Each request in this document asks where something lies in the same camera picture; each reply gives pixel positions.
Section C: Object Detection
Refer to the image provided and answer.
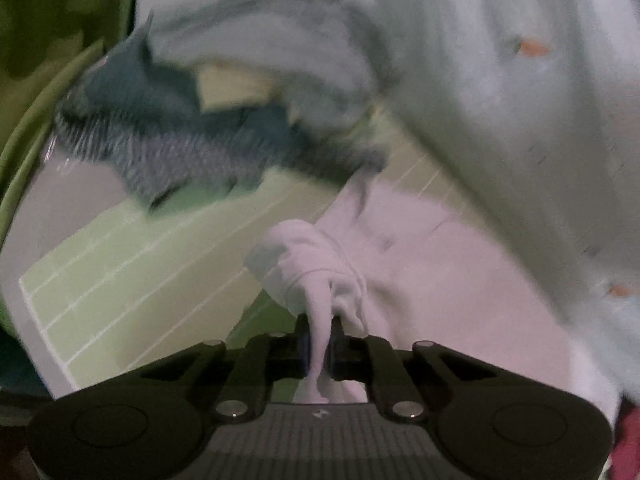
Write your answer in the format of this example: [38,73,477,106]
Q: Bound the light blue garment orange marks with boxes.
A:
[137,0,640,413]

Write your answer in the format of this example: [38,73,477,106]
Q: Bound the grey striped garment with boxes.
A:
[54,108,268,213]

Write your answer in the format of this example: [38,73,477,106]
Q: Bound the pale pink garment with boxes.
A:
[244,175,626,407]

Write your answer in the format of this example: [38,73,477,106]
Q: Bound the light green checked sheet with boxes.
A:
[19,102,468,393]

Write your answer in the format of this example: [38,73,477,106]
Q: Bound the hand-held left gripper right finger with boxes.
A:
[327,317,502,421]

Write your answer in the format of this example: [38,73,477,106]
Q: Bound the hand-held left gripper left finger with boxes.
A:
[141,313,313,421]

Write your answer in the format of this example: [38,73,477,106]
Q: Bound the pale grey fuzzy-edged garment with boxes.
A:
[148,0,401,183]

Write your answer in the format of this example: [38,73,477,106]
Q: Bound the dark teal garment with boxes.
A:
[82,22,303,161]

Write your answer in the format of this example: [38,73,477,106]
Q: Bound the red cloth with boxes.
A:
[606,399,640,480]

